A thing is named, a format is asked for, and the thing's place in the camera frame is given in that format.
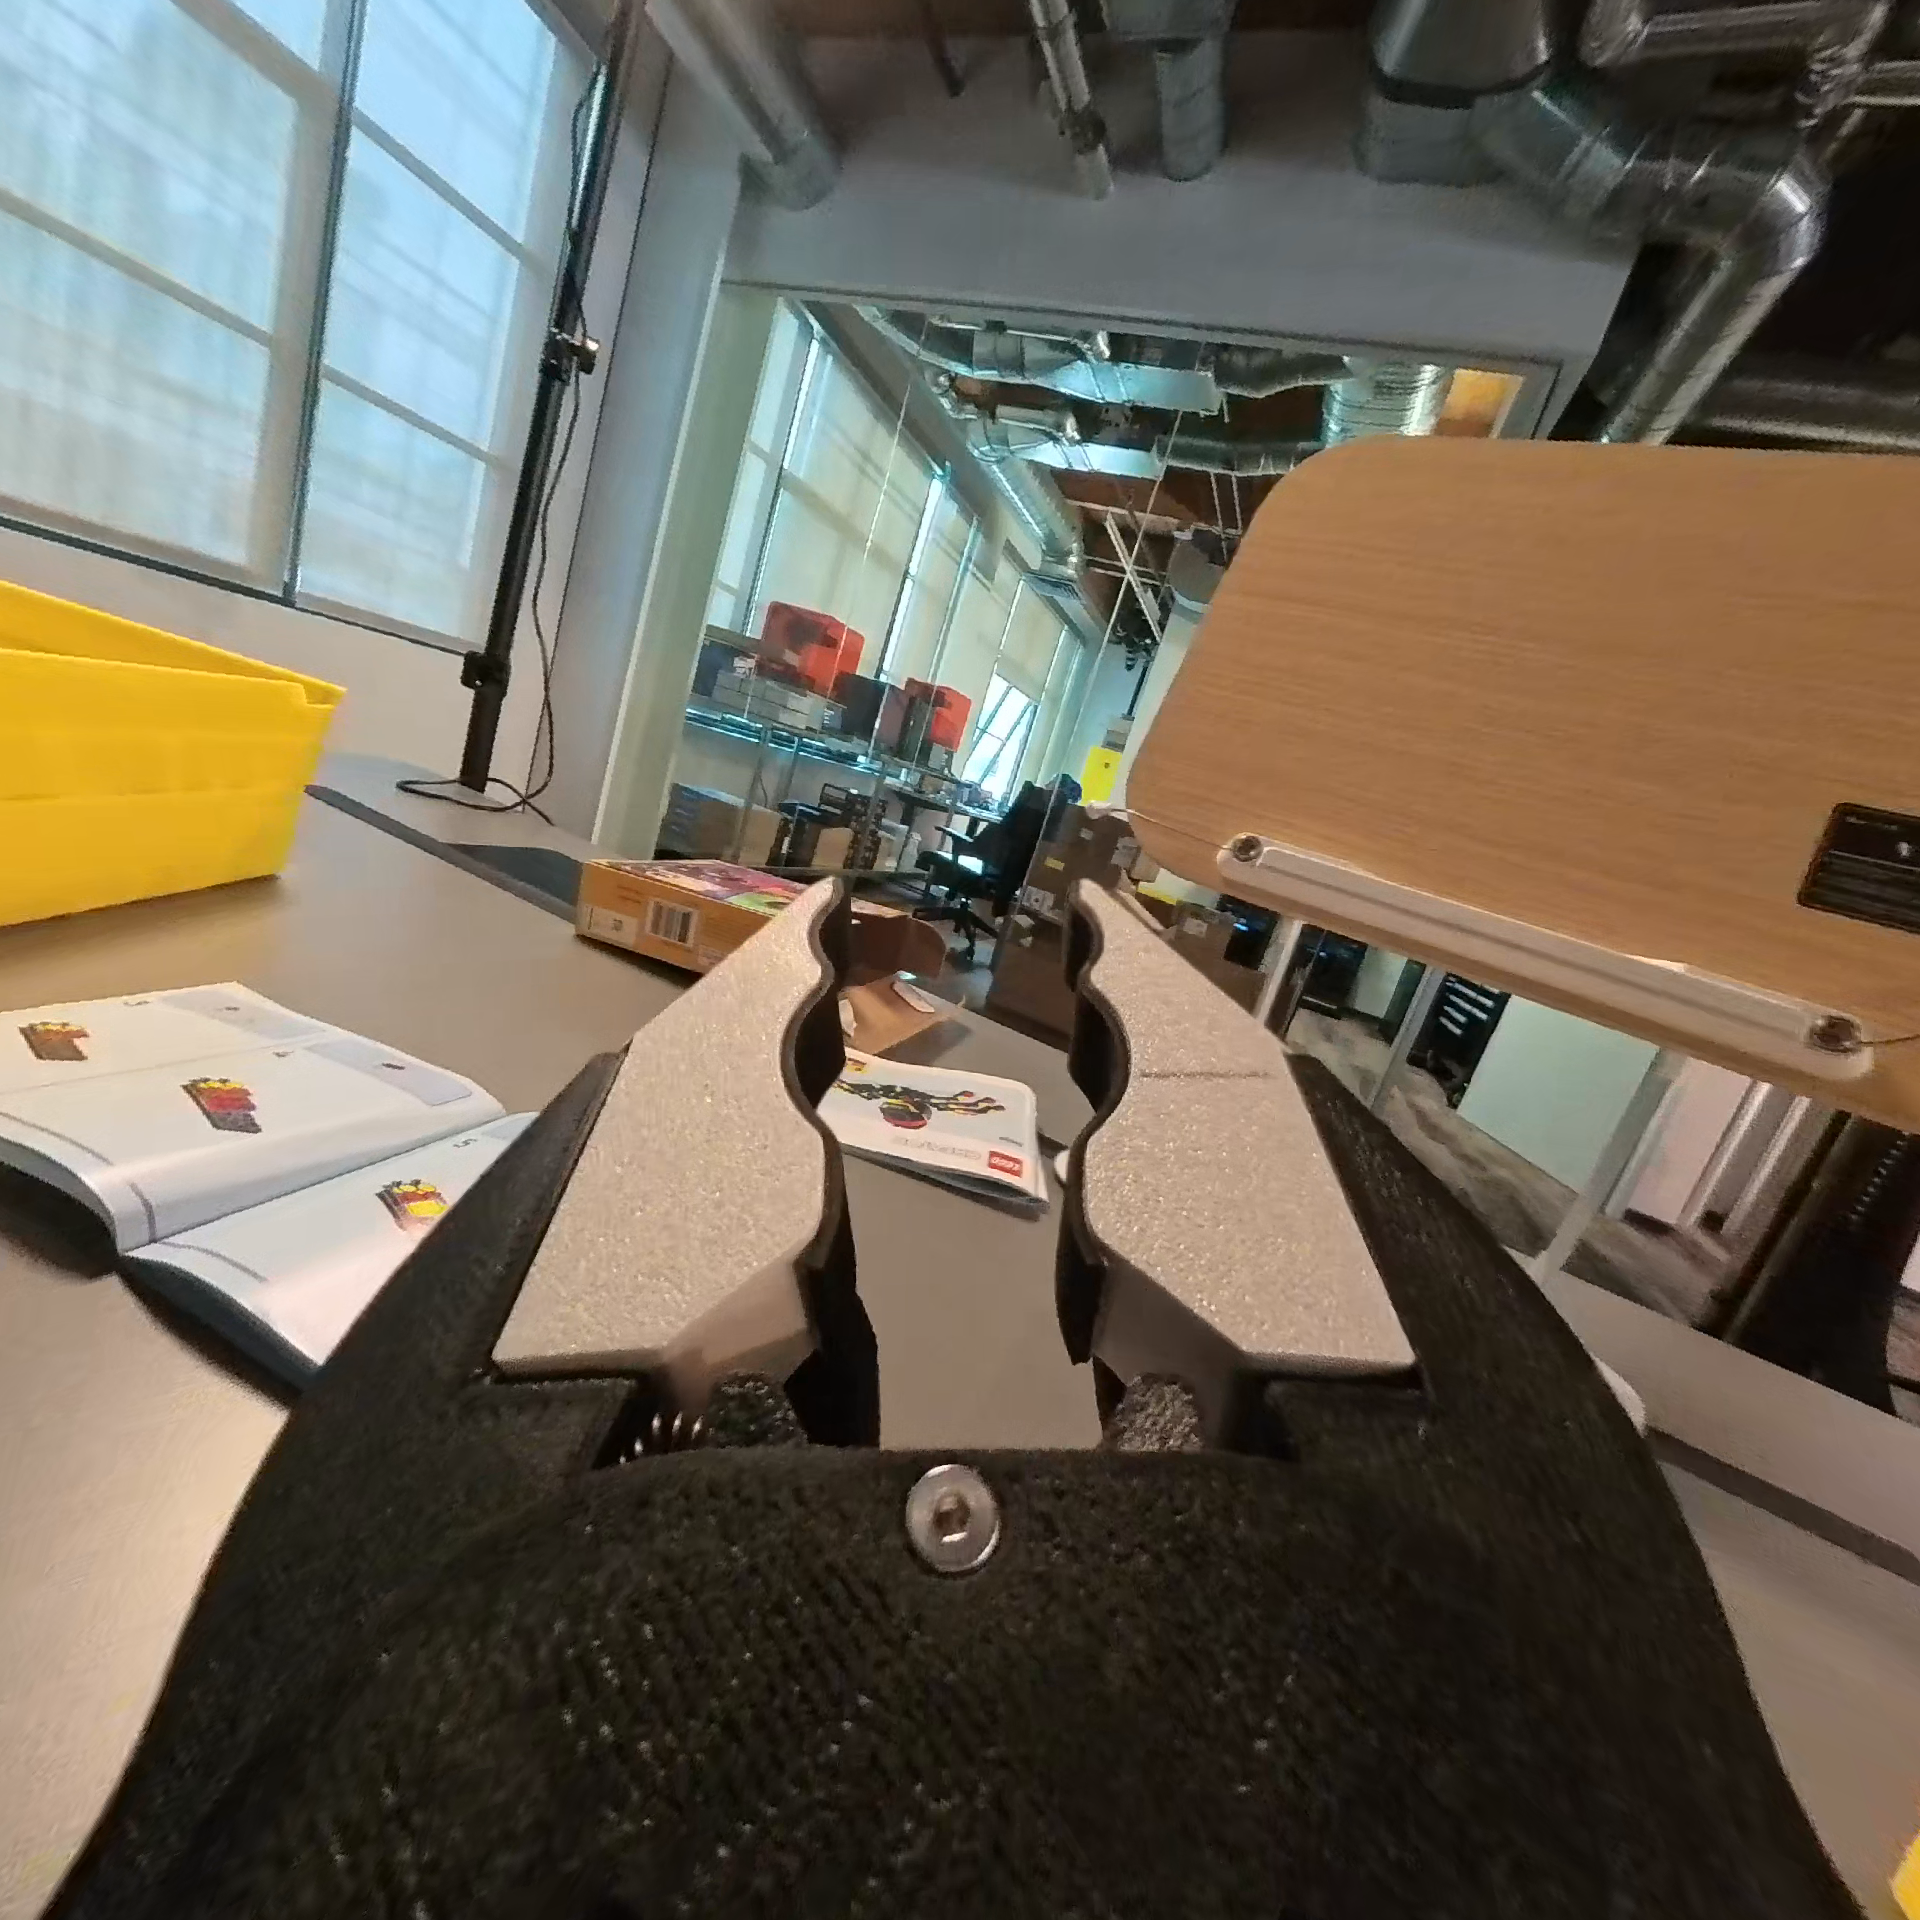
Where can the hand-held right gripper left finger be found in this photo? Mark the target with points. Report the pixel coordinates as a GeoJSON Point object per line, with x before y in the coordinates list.
{"type": "Point", "coordinates": [675, 1200]}

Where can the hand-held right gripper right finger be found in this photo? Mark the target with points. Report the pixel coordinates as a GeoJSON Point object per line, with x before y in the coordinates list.
{"type": "Point", "coordinates": [1244, 1215]}

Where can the orange storage case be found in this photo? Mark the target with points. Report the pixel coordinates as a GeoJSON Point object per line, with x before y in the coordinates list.
{"type": "Point", "coordinates": [809, 646]}
{"type": "Point", "coordinates": [939, 715]}

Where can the yellow wall sign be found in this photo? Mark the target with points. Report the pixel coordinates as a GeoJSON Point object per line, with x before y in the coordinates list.
{"type": "Point", "coordinates": [1104, 781]}

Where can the black office chair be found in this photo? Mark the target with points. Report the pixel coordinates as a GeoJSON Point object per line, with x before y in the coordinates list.
{"type": "Point", "coordinates": [1004, 856]}

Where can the silver corrugated duct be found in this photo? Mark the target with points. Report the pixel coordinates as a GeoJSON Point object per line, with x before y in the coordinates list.
{"type": "Point", "coordinates": [1389, 406]}

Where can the metal storage shelf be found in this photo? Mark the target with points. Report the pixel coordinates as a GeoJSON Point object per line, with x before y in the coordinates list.
{"type": "Point", "coordinates": [809, 751]}

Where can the silver ventilation duct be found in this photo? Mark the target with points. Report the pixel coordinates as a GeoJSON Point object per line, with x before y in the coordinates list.
{"type": "Point", "coordinates": [1695, 182]}
{"type": "Point", "coordinates": [991, 480]}

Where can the white picture-cover instruction booklet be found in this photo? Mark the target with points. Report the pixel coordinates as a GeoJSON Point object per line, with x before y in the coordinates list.
{"type": "Point", "coordinates": [961, 1126]}

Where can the yellow plastic bin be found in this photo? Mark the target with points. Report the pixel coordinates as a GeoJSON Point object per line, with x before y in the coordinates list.
{"type": "Point", "coordinates": [135, 751]}

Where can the cardboard lego box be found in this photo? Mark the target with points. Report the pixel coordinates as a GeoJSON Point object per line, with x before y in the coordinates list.
{"type": "Point", "coordinates": [675, 909]}

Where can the light blue instruction booklet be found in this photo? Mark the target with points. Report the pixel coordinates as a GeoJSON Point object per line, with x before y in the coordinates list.
{"type": "Point", "coordinates": [224, 1141]}

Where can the black light stand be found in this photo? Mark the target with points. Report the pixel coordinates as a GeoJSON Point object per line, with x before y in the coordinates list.
{"type": "Point", "coordinates": [534, 524]}

